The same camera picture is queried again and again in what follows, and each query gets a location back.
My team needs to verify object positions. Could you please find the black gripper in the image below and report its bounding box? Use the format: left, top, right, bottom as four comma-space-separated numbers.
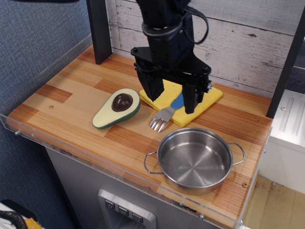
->
131, 13, 212, 114

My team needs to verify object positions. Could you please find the blue handled metal fork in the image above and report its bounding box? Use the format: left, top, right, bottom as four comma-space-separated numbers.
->
149, 93, 184, 132

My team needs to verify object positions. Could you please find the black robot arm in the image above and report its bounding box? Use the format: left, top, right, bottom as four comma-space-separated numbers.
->
131, 0, 212, 114

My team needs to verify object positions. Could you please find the yellow folded towel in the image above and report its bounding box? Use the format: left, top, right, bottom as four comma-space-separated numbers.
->
140, 80, 223, 127

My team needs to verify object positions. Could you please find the toy avocado half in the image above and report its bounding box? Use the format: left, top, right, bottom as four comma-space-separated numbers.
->
92, 88, 141, 128

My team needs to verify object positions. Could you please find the stainless steel pot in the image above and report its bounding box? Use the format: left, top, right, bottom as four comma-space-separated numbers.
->
155, 127, 238, 195

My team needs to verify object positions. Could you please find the clear acrylic table guard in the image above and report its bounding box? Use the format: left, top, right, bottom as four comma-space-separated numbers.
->
0, 32, 271, 228

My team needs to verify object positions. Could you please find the white appliance at right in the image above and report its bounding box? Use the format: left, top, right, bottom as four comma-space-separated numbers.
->
258, 90, 305, 193

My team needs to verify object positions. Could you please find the grey cabinet with dispenser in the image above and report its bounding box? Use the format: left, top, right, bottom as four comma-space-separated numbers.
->
45, 146, 215, 229

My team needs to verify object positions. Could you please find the yellow tape object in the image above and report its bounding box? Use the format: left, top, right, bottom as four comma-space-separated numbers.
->
24, 218, 43, 229

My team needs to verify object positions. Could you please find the black cable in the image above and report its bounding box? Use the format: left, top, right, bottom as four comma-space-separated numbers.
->
183, 6, 210, 45

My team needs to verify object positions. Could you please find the black vertical post right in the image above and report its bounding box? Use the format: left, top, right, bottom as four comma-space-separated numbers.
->
266, 9, 305, 118

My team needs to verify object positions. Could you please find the black vertical post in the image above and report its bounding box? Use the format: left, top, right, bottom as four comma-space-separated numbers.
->
266, 9, 305, 118
86, 0, 112, 64

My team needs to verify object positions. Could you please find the black vertical post left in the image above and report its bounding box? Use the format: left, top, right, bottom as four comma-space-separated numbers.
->
86, 0, 112, 64

